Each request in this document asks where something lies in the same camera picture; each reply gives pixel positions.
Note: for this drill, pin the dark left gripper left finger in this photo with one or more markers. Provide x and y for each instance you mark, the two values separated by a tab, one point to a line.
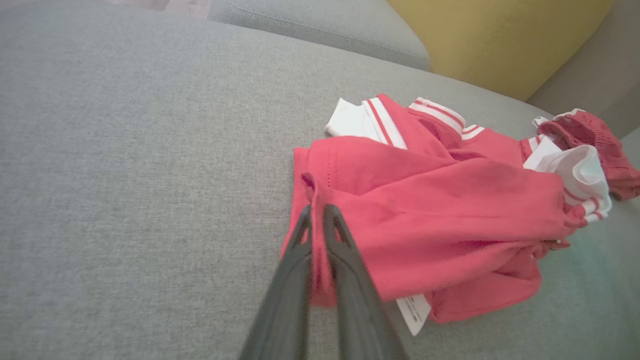
287	300

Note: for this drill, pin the red basketball jersey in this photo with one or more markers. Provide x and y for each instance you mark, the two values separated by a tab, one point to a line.
440	220

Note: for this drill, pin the red shorts with white stripe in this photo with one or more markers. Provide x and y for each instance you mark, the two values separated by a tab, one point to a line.
605	150

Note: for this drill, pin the yellow sofa cushion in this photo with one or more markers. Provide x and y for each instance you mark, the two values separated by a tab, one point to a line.
495	40

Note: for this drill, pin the grey sofa backrest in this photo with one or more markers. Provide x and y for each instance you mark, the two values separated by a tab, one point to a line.
600	75

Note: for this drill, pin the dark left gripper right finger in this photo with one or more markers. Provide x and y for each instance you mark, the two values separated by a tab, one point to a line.
357	300

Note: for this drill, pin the large grey sofa seat cushion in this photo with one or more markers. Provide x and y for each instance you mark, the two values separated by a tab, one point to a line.
125	175

